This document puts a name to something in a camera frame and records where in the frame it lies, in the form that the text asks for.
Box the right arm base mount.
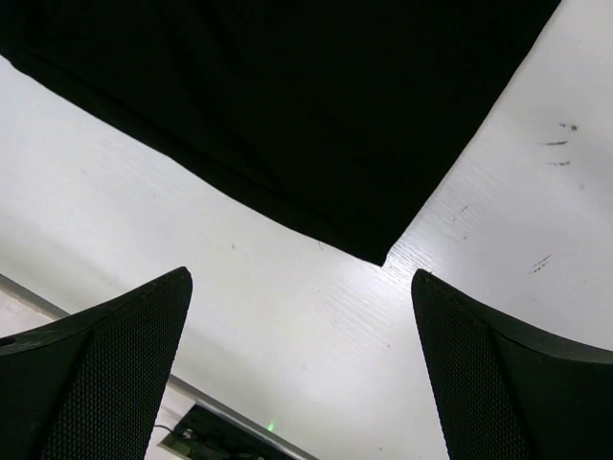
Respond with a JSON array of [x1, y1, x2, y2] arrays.
[[154, 404, 314, 460]]

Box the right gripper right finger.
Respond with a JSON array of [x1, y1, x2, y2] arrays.
[[411, 269, 612, 459]]

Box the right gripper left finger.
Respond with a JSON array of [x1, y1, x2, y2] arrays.
[[1, 267, 193, 459]]

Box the black skirt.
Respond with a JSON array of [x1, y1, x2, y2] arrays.
[[1, 1, 557, 265]]

